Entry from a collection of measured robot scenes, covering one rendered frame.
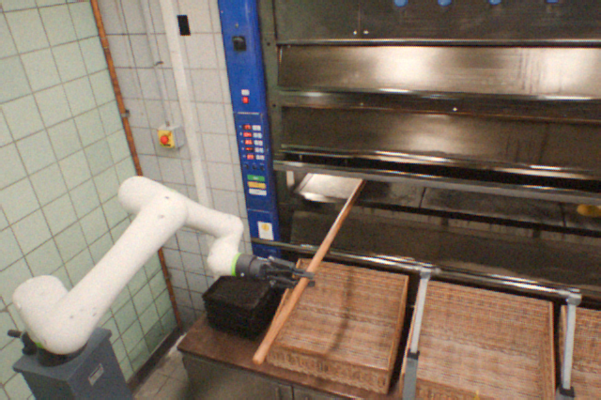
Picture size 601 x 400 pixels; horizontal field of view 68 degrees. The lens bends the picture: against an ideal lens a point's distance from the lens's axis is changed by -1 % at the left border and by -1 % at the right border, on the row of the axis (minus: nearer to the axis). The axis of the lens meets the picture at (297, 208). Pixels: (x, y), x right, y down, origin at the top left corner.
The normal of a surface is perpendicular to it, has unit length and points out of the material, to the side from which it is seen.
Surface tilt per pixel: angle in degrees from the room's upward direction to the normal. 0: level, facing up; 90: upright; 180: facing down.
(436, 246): 70
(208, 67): 90
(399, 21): 90
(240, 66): 90
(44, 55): 90
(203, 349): 0
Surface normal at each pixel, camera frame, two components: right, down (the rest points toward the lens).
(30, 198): 0.93, 0.13
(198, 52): -0.36, 0.48
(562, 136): -0.37, 0.16
